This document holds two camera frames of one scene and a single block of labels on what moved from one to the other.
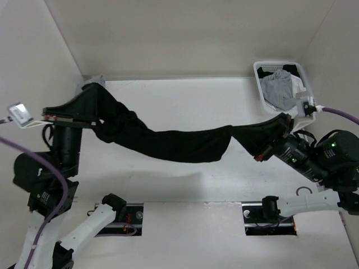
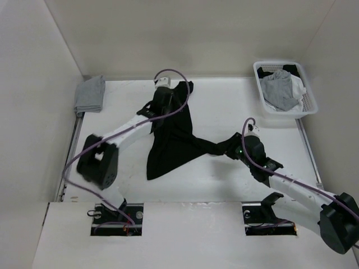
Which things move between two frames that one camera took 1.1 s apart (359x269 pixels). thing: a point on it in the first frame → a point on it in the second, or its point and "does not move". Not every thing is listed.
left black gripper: x=86 y=106 → x=172 y=97
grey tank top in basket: x=277 y=91 does not move
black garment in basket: x=291 y=68 does not move
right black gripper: x=277 y=138 → x=229 y=144
